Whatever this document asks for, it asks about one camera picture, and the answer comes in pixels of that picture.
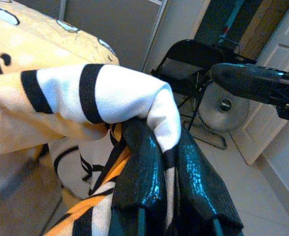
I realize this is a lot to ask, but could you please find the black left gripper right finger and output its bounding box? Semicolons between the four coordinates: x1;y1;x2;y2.
173;130;245;236

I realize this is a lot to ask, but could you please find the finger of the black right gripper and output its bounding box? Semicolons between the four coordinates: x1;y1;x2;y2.
209;62;280;105

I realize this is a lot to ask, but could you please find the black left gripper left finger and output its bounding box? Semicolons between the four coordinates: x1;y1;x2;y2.
110;120;167;236

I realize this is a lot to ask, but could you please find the white black orange striped cloth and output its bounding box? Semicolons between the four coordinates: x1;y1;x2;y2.
21;63;182;236

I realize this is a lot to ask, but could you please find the round grey floor fan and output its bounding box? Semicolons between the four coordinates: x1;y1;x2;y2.
198;81;250;150

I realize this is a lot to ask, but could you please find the white panelled door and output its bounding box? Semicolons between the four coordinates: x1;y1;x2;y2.
229;0;289;165

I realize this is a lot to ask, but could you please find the black folding chair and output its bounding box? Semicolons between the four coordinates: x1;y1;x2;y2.
150;38;224;133

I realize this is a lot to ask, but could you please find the brown wooden cabinet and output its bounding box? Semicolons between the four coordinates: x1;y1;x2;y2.
239;0;289;61

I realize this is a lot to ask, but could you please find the yellow cartoon print blanket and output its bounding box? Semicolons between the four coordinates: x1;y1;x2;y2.
0;0;122;157

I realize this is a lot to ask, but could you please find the white door frame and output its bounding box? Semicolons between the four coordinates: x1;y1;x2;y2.
144;0;211;74

